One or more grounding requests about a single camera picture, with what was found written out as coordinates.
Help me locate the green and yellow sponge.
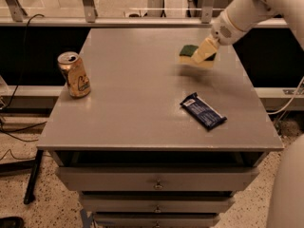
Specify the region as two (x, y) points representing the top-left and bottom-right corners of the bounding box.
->
(179, 45), (217, 68)

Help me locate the dark object floor corner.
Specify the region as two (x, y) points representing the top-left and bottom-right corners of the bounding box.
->
(0, 217), (25, 228)

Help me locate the black cable on left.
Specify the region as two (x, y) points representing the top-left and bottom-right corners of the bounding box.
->
(0, 13), (48, 161)

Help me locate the grey drawer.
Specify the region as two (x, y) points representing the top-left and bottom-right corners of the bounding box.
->
(80, 193), (235, 214)
(94, 213), (219, 228)
(56, 167), (259, 192)

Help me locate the top grey drawer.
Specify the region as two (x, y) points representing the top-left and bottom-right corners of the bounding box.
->
(56, 167), (259, 192)

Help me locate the bottom grey drawer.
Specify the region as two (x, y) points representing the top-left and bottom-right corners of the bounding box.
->
(94, 213), (219, 228)

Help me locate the white cable on right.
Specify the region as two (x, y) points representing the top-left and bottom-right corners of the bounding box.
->
(266, 76), (304, 116)

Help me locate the black bar on floor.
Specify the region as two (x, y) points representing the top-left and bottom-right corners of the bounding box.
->
(24, 150), (44, 205)

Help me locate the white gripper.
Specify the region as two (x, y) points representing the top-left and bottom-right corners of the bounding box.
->
(191, 11), (245, 64)

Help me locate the blue rxbar wrapper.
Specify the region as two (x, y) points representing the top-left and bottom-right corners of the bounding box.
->
(180, 92), (227, 130)

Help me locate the gold soda can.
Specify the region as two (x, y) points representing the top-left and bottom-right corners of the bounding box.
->
(57, 51), (91, 98)

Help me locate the middle grey drawer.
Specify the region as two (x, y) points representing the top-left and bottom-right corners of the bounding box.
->
(80, 193), (235, 214)

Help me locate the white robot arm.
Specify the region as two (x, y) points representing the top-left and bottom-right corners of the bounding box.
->
(192, 0), (304, 228)

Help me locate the grey drawer cabinet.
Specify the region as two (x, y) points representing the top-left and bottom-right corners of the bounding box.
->
(36, 28), (285, 228)

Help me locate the metal railing frame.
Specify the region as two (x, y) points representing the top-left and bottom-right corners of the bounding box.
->
(0, 0), (289, 29)

